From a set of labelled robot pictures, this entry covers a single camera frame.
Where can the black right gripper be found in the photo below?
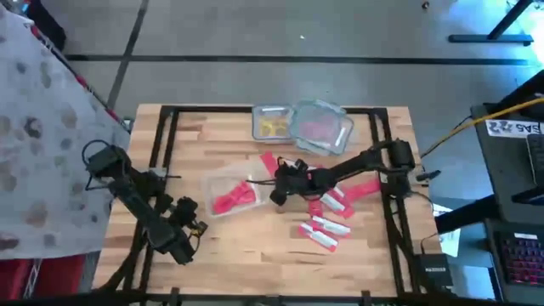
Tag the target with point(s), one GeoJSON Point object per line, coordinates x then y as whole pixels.
{"type": "Point", "coordinates": [302, 180]}

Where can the red bin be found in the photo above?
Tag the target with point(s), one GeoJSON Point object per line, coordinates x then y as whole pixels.
{"type": "Point", "coordinates": [42, 276]}

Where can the black desk leg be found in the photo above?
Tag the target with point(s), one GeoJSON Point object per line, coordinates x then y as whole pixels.
{"type": "Point", "coordinates": [467, 217]}

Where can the black table base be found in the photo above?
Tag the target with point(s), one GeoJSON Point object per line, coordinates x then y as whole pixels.
{"type": "Point", "coordinates": [489, 39]}

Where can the white paper label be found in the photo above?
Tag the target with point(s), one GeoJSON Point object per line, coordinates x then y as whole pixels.
{"type": "Point", "coordinates": [510, 128]}

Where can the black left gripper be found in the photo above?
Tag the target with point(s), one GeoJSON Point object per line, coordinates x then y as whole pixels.
{"type": "Point", "coordinates": [183, 229]}

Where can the black power adapter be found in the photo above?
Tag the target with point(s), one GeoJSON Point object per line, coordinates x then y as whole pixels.
{"type": "Point", "coordinates": [435, 272]}

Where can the black desk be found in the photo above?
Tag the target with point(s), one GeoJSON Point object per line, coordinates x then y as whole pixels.
{"type": "Point", "coordinates": [501, 170]}

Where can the yellow candy pack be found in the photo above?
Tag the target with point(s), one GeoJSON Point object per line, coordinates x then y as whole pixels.
{"type": "Point", "coordinates": [265, 127]}
{"type": "Point", "coordinates": [281, 127]}

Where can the grey speckled cloth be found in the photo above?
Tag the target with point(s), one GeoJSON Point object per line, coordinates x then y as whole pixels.
{"type": "Point", "coordinates": [51, 149]}

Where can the white paper sheet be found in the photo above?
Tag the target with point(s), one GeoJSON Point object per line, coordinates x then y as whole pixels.
{"type": "Point", "coordinates": [450, 242]}

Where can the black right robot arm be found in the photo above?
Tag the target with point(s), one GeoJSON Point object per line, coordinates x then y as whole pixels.
{"type": "Point", "coordinates": [353, 166]}

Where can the black keyboard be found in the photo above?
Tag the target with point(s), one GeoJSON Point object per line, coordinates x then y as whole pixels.
{"type": "Point", "coordinates": [523, 259]}

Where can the red white rod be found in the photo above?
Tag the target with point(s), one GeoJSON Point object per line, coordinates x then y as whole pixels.
{"type": "Point", "coordinates": [80, 80]}

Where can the black table frame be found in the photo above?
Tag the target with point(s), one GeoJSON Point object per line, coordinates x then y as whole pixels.
{"type": "Point", "coordinates": [212, 109]}

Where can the black equipment case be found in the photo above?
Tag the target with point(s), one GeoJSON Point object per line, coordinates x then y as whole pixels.
{"type": "Point", "coordinates": [47, 25]}

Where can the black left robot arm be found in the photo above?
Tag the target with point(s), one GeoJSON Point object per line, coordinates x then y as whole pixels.
{"type": "Point", "coordinates": [136, 200]}

